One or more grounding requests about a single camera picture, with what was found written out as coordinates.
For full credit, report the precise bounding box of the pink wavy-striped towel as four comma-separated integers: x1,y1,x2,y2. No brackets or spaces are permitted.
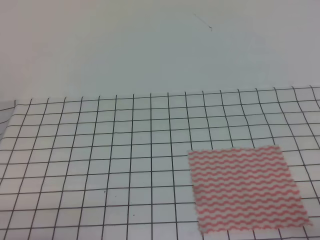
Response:
188,145,311,234

